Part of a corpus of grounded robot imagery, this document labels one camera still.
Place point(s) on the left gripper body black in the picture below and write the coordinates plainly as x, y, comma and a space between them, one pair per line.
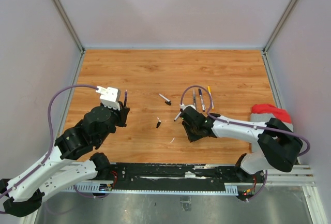
100, 140

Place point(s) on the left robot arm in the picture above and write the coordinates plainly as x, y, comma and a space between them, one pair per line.
26, 192

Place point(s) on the white pen with lettering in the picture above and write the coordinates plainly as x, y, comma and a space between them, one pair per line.
202, 103

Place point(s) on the white marker yellow end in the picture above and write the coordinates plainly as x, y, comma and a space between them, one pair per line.
211, 99

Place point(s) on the white pen black end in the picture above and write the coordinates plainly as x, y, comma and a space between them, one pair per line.
165, 98

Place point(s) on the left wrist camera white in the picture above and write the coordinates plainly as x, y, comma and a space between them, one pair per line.
109, 97

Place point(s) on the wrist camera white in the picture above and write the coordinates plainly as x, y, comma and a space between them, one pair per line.
183, 106
109, 97

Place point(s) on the red and grey cloth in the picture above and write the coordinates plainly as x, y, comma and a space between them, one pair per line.
264, 112

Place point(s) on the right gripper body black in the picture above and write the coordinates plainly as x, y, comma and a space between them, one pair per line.
192, 132

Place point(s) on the aluminium frame rail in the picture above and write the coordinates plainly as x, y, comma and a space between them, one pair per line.
187, 193

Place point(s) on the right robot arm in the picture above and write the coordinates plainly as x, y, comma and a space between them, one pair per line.
278, 147

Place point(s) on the purple gel pen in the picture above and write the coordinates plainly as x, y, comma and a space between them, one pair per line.
125, 99

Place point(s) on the blue gel pen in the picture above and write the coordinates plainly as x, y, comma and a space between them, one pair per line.
194, 99

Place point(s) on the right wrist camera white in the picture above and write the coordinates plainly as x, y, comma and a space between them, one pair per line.
183, 106

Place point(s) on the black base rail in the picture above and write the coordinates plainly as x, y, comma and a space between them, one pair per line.
178, 177

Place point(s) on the white thin pen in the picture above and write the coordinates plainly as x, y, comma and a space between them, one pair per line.
177, 117

